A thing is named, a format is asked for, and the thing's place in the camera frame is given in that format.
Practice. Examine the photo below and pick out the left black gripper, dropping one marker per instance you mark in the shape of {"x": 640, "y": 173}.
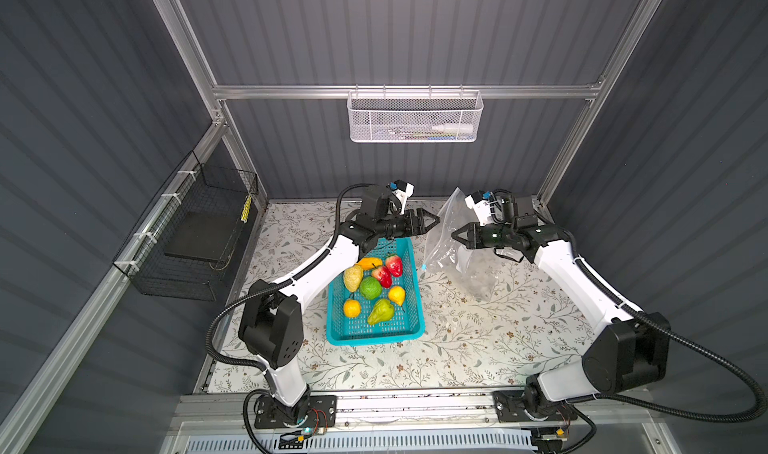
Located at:
{"x": 416, "y": 228}

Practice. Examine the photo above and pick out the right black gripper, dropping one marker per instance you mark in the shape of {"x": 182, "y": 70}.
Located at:
{"x": 472, "y": 239}

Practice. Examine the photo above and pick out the clear zip top bag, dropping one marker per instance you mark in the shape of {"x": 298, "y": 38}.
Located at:
{"x": 476, "y": 274}

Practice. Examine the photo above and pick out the green pear toy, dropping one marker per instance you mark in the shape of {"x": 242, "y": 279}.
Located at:
{"x": 383, "y": 311}

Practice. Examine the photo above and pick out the orange yellow round fruit toy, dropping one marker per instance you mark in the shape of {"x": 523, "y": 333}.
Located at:
{"x": 352, "y": 308}

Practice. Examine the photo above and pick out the green apple toy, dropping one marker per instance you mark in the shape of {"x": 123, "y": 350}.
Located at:
{"x": 370, "y": 288}

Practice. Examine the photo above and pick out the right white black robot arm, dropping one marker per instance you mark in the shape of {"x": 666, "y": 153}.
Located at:
{"x": 624, "y": 354}

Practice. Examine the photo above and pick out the red strawberry toy upper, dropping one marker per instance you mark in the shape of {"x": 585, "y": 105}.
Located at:
{"x": 394, "y": 265}

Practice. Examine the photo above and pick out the red strawberry toy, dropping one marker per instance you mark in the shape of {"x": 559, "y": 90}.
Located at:
{"x": 383, "y": 276}
{"x": 394, "y": 265}

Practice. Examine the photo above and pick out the red strawberry toy lower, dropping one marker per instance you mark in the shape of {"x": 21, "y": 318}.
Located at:
{"x": 383, "y": 276}

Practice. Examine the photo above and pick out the orange mango toy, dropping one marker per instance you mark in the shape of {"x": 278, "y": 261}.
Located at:
{"x": 370, "y": 263}

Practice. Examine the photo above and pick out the yellow lemon toy right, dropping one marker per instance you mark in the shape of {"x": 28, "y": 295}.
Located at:
{"x": 397, "y": 295}

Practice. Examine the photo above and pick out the teal plastic basket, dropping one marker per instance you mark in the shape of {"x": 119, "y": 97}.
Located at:
{"x": 408, "y": 322}

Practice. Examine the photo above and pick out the yellow black marker pen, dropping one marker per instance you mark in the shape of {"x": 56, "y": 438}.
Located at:
{"x": 246, "y": 209}

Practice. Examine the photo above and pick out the white perforated vent strip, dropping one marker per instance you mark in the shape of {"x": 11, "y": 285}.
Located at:
{"x": 459, "y": 440}

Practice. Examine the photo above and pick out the black foam pad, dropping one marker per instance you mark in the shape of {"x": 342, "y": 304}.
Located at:
{"x": 202, "y": 236}

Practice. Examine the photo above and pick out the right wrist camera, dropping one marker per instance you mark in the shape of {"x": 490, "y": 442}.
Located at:
{"x": 480, "y": 203}

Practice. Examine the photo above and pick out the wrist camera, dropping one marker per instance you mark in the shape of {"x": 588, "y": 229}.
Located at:
{"x": 402, "y": 190}
{"x": 480, "y": 203}

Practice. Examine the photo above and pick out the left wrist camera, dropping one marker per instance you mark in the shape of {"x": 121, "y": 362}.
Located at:
{"x": 402, "y": 190}

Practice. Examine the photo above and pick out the white wire mesh basket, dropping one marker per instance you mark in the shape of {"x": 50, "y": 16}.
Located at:
{"x": 414, "y": 116}

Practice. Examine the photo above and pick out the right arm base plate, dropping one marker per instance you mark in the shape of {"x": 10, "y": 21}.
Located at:
{"x": 510, "y": 407}

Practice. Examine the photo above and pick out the black wire basket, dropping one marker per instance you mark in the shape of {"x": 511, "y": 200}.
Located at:
{"x": 203, "y": 187}

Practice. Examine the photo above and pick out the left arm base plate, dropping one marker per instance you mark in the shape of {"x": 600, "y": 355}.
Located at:
{"x": 310, "y": 411}

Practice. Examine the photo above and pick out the aluminium mounting rail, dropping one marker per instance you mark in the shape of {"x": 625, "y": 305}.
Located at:
{"x": 404, "y": 407}

